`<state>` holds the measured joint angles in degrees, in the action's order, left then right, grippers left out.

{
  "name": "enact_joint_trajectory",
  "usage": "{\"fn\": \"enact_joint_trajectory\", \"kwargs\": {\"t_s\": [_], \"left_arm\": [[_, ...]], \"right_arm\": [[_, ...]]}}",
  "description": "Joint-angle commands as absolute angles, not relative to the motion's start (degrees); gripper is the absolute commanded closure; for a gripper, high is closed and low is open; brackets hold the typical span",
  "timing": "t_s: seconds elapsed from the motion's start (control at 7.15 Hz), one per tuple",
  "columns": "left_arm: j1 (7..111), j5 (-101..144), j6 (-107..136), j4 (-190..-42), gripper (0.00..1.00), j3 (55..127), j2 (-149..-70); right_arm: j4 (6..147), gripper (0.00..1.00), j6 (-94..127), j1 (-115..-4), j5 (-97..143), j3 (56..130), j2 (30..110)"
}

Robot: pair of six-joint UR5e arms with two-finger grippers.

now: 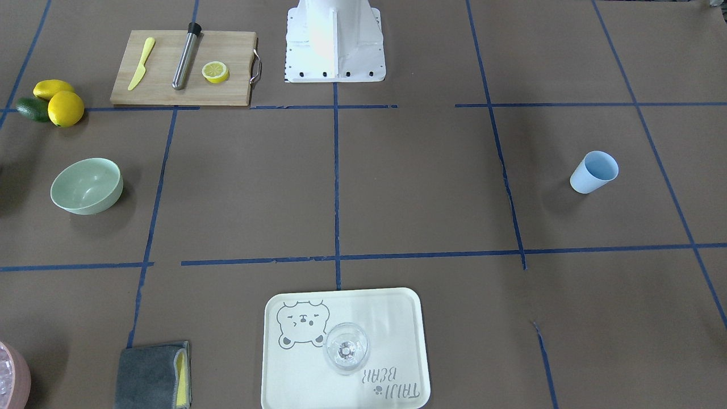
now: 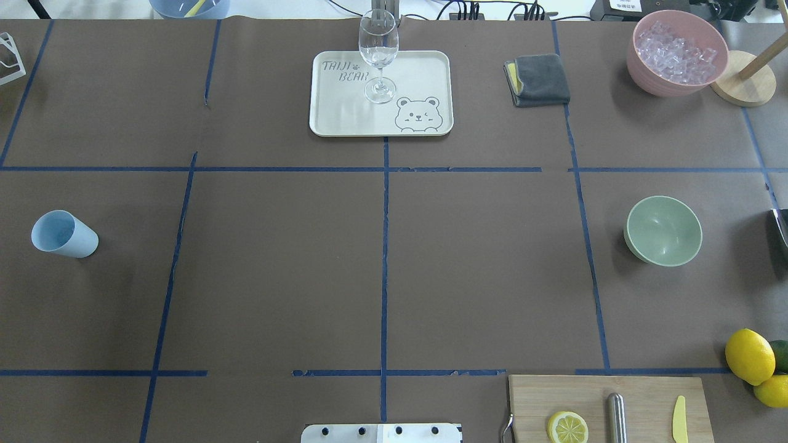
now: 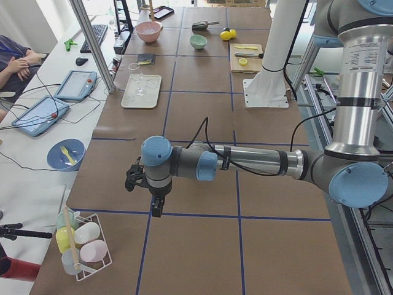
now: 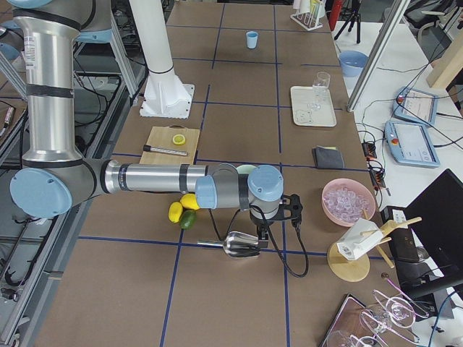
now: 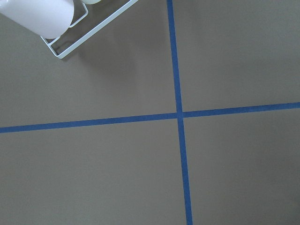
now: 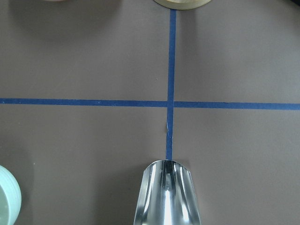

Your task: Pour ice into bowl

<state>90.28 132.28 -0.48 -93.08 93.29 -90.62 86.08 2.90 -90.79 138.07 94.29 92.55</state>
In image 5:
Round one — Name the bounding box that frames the white wire cup rack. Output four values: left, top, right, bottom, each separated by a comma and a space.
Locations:
41, 0, 137, 59

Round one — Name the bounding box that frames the white plastic cup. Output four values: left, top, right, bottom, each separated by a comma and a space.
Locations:
0, 0, 75, 39

